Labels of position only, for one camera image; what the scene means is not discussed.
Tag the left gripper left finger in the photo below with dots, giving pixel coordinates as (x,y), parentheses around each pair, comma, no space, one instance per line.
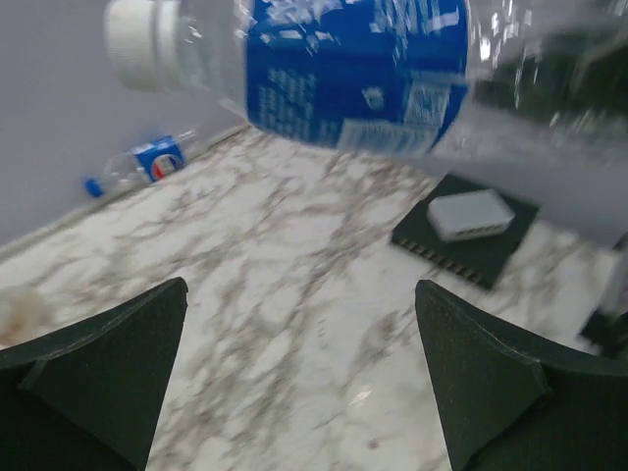
(89,396)

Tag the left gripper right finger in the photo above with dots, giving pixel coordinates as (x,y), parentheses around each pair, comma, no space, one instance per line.
(509,399)

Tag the Pepsi bottle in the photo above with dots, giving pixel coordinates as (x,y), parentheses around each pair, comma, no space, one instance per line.
(143,165)

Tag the blue label water bottle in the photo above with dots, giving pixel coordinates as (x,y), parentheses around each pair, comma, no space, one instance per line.
(540,81)

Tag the grey rectangular box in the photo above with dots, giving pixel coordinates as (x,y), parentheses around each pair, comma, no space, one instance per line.
(469,215)

